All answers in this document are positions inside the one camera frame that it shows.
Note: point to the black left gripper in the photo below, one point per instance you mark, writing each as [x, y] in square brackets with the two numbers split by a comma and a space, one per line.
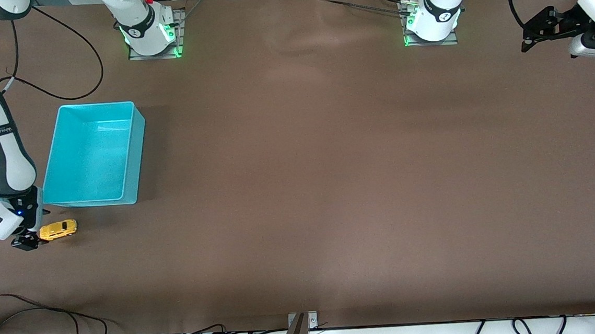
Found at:
[568, 20]

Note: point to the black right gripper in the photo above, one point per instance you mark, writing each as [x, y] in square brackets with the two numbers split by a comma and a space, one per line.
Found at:
[26, 240]

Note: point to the yellow beetle toy car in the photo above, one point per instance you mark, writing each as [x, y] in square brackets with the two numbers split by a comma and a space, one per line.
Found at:
[61, 229]

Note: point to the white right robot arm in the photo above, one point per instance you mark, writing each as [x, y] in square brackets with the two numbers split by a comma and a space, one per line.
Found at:
[3, 156]

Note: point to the teal plastic storage bin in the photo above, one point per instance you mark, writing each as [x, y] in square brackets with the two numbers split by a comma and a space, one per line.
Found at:
[93, 171]

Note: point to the small metal clamp plate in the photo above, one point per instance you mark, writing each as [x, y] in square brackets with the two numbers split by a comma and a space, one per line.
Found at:
[313, 320]

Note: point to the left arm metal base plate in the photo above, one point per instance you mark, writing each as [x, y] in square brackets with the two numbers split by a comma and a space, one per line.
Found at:
[452, 41]

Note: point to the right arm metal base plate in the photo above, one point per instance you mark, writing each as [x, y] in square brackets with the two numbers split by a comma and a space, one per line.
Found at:
[179, 39]

